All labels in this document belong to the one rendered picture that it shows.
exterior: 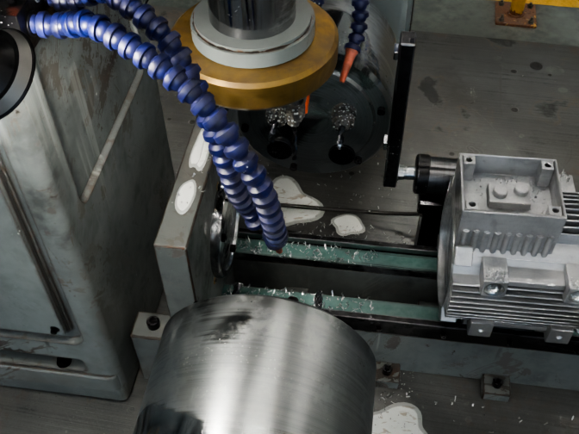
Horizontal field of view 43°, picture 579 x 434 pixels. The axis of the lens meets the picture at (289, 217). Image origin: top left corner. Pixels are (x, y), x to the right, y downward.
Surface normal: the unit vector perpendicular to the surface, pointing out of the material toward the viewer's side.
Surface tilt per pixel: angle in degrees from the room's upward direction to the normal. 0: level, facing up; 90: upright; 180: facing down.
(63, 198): 90
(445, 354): 90
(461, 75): 0
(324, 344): 32
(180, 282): 90
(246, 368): 2
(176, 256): 90
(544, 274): 0
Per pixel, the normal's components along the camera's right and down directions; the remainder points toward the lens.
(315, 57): -0.01, -0.66
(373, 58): 0.67, -0.42
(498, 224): -0.11, 0.74
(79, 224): 0.99, 0.10
